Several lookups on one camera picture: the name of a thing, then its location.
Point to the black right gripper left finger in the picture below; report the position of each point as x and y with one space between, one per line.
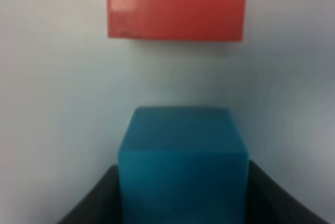
102 204

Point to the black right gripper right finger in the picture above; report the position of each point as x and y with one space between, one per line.
267 202

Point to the blue cube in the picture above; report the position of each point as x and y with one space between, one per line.
183 165

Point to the red cube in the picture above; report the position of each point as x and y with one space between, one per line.
187 20

